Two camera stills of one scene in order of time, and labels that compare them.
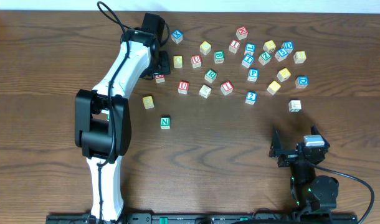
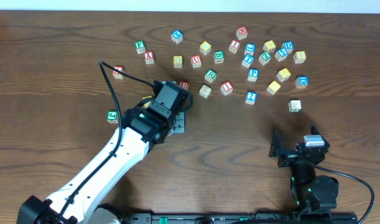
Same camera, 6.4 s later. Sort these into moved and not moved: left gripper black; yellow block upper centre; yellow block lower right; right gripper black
Moved: left gripper black
Not moved: right gripper black; yellow block upper centre; yellow block lower right
